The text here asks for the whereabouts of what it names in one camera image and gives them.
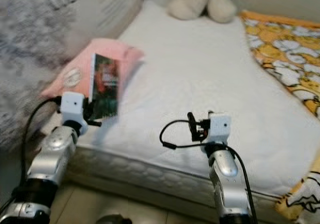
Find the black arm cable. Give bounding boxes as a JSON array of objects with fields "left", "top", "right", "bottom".
[
  {"left": 21, "top": 97, "right": 63, "bottom": 195},
  {"left": 159, "top": 119, "right": 260, "bottom": 224}
]

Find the white quilted mattress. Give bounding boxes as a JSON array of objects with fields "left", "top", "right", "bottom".
[{"left": 45, "top": 0, "right": 320, "bottom": 205}]

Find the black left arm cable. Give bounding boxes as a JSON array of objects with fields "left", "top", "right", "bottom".
[{"left": 21, "top": 97, "right": 63, "bottom": 195}]

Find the grey printed large pillow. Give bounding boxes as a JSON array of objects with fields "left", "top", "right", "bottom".
[{"left": 0, "top": 0, "right": 143, "bottom": 152}]

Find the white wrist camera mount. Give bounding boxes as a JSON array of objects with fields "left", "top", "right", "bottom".
[
  {"left": 208, "top": 113, "right": 232, "bottom": 145},
  {"left": 61, "top": 94, "right": 86, "bottom": 135}
]

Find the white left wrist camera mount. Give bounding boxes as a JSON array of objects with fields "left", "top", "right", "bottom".
[{"left": 61, "top": 94, "right": 86, "bottom": 135}]

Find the yellow duck print blanket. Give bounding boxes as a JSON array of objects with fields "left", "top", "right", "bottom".
[{"left": 239, "top": 9, "right": 320, "bottom": 224}]

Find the dark robot foot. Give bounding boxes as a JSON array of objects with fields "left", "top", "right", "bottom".
[{"left": 97, "top": 213, "right": 132, "bottom": 224}]

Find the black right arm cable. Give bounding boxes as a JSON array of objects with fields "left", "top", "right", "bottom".
[{"left": 159, "top": 119, "right": 260, "bottom": 224}]

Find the cream plush toy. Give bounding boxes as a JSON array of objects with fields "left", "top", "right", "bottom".
[{"left": 166, "top": 0, "right": 238, "bottom": 25}]

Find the grey bed base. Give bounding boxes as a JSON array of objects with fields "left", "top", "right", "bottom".
[{"left": 65, "top": 174, "right": 221, "bottom": 221}]

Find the dark green red book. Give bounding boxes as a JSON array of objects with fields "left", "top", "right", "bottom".
[{"left": 89, "top": 53, "right": 121, "bottom": 120}]

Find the pink pillow with flower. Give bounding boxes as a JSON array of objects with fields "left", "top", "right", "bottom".
[{"left": 40, "top": 37, "right": 146, "bottom": 100}]

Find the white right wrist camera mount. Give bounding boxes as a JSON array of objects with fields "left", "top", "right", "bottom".
[{"left": 208, "top": 113, "right": 232, "bottom": 145}]

